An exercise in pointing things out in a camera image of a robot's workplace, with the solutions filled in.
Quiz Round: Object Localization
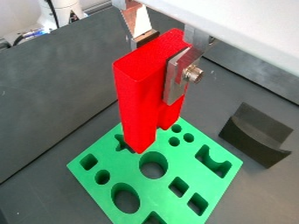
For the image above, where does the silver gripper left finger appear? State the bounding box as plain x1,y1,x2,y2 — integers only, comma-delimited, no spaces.
111,0,160,50

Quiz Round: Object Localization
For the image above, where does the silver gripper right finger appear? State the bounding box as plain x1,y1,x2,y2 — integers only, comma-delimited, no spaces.
162,24,213,105

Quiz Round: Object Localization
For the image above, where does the red double-square peg object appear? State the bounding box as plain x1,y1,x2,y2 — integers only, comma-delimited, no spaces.
111,29,189,153

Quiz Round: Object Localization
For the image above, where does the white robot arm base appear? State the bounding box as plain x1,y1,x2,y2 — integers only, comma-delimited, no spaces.
3,0,87,46

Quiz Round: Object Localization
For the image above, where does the green shape-sorting insertion block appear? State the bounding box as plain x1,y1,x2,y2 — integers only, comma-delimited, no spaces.
66,119,241,224

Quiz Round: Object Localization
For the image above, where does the black curved holder bracket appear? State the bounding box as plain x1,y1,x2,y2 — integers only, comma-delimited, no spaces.
218,102,293,169

